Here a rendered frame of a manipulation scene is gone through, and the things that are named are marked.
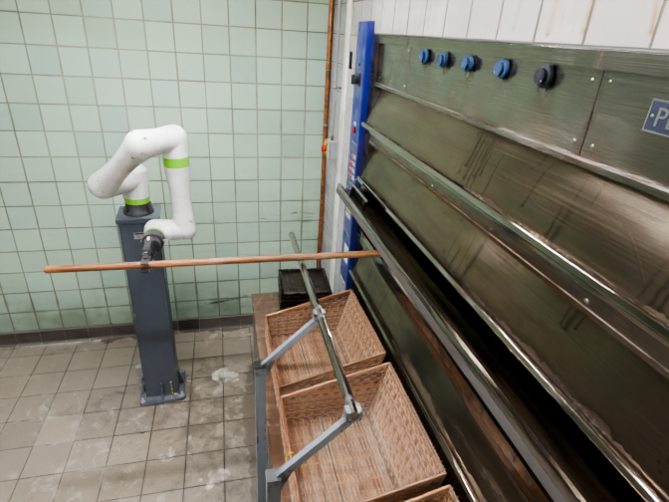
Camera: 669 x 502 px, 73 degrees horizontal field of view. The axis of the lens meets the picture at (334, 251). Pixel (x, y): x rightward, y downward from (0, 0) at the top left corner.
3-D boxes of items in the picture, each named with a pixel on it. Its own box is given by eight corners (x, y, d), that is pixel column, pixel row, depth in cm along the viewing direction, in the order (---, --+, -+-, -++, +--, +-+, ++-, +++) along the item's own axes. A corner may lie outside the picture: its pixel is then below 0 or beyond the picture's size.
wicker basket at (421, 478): (384, 407, 204) (391, 359, 192) (437, 529, 155) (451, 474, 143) (277, 421, 193) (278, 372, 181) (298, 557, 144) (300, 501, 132)
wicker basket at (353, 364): (348, 329, 256) (352, 287, 244) (381, 400, 208) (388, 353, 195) (263, 338, 244) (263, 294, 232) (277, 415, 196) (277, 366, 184)
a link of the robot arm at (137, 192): (112, 202, 226) (107, 165, 218) (140, 194, 238) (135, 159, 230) (129, 208, 220) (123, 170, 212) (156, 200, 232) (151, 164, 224)
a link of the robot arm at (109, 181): (78, 181, 210) (124, 125, 177) (110, 173, 223) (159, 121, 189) (92, 205, 211) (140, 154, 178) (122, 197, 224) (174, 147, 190)
